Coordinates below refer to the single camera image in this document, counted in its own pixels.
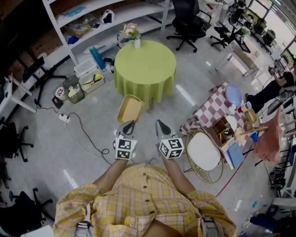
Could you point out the white desk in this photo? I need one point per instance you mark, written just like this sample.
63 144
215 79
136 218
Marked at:
16 95

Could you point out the light blue packet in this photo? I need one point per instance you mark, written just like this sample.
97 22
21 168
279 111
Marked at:
75 11

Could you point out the red cup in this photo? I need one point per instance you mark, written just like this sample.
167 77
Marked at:
241 109

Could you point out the person's left forearm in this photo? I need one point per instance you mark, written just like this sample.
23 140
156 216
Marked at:
111 173

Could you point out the person's shoe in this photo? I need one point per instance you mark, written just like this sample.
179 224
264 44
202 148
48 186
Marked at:
153 160

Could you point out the open cardboard box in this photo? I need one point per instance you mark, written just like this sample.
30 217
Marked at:
219 132

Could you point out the pink cloth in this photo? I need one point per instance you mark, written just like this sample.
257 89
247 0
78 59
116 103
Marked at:
269 141

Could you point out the dark blue cloth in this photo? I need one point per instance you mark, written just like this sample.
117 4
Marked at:
73 40

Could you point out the slim black office chair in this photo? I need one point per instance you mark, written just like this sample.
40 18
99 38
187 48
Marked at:
225 34

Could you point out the blue book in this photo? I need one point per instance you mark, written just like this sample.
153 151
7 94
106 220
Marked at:
236 155

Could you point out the black screen on stand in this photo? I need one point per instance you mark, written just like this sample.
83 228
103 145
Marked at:
34 69

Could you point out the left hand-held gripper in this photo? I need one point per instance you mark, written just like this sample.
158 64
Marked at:
125 148

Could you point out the white perforated basket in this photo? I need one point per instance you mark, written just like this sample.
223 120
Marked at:
85 67

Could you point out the beige bowl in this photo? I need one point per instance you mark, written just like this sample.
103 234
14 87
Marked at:
250 115

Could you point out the pastel rimmed cup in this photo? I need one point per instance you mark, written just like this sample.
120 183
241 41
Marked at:
248 105

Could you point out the person's yellow plaid shirt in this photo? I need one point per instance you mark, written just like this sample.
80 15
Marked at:
143 203

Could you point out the round table with green cloth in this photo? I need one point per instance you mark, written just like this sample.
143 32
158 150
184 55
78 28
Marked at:
144 62

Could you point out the black swivel chair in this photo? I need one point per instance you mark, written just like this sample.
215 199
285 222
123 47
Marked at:
12 141
23 208

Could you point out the blue patterned box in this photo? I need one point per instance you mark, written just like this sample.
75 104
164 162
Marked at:
97 58

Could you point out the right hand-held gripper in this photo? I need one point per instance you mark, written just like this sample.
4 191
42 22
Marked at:
171 147

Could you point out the white and black bag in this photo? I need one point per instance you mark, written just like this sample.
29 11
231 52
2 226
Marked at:
107 16

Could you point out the pink and cream flower bouquet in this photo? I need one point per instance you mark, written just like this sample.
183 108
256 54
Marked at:
130 30

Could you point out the white storage bin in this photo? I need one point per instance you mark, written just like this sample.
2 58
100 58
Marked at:
91 81

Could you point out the round white and red disc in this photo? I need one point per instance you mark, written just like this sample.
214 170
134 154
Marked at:
59 92

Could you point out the white power strip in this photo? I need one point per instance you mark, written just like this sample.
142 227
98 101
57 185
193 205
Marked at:
64 117

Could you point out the blue cup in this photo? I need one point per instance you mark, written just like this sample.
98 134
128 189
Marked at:
254 137

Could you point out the black backpack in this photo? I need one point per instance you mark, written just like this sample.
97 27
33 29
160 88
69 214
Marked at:
277 178

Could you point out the large black office chair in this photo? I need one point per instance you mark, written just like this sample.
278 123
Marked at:
187 23

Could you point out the person's right forearm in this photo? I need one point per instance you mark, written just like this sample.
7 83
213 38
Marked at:
178 173

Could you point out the white vase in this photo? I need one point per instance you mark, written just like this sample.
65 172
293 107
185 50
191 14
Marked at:
137 43

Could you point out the pale blue plate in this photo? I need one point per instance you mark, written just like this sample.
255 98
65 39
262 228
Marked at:
233 95

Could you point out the white plate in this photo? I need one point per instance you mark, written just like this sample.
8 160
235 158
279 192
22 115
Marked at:
231 122

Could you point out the cardboard box on shelf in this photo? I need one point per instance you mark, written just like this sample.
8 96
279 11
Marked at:
79 30

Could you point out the white metal shelving unit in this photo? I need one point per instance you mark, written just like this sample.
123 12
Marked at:
97 27

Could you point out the grey translucent bin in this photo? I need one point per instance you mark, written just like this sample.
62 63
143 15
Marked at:
73 89

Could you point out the glass top desk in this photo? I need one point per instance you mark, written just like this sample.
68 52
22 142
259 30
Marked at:
240 58

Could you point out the red checkered cloth table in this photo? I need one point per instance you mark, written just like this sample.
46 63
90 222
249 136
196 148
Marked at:
212 111

